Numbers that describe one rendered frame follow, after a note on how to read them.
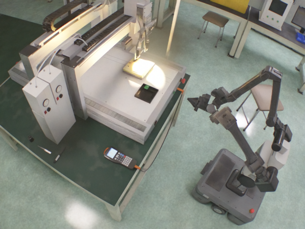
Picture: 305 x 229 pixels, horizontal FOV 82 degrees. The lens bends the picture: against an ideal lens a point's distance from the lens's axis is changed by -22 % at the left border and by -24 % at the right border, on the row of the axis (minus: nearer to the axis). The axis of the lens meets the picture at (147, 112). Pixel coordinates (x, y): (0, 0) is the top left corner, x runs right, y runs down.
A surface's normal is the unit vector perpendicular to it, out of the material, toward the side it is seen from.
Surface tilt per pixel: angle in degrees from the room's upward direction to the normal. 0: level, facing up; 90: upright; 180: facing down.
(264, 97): 2
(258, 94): 7
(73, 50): 0
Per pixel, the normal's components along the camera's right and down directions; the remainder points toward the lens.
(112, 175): 0.08, -0.60
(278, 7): -0.45, 0.69
